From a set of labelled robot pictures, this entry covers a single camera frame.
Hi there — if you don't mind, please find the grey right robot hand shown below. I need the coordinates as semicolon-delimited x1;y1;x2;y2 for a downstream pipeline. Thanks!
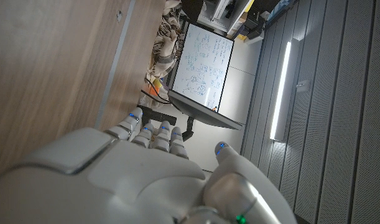
0;107;298;224

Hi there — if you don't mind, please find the dark flat monitor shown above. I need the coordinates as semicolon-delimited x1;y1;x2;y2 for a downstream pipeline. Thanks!
167;89;244;131

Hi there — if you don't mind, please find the grey tape line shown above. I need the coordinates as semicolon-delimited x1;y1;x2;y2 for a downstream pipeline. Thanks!
94;0;137;130

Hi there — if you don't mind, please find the beige striped cloth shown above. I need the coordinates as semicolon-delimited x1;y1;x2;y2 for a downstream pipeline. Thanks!
146;0;186;82

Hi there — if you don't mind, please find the whiteboard with blue writing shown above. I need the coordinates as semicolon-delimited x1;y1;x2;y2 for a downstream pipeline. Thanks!
171;22;235;113

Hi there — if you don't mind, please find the long ceiling light bar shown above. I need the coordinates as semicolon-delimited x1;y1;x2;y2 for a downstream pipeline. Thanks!
269;40;293;141

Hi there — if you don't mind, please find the white shelf unit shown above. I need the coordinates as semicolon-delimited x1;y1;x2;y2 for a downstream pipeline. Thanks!
197;0;250;35

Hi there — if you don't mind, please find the small grey ceiling device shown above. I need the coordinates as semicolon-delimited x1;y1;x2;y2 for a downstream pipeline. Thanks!
296;80;312;93

